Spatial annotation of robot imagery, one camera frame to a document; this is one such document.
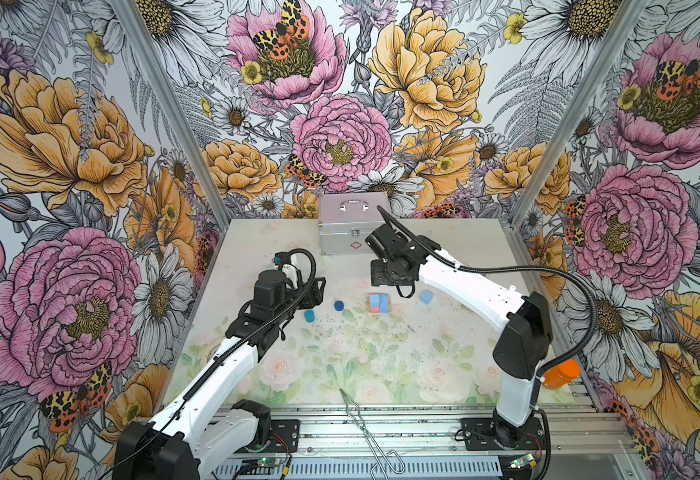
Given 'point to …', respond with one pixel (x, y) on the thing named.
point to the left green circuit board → (263, 466)
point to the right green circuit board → (519, 462)
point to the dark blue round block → (339, 305)
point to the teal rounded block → (309, 315)
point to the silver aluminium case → (345, 220)
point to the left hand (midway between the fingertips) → (314, 290)
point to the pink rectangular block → (374, 309)
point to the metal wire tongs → (391, 462)
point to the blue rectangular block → (384, 302)
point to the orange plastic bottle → (561, 375)
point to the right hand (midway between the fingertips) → (389, 284)
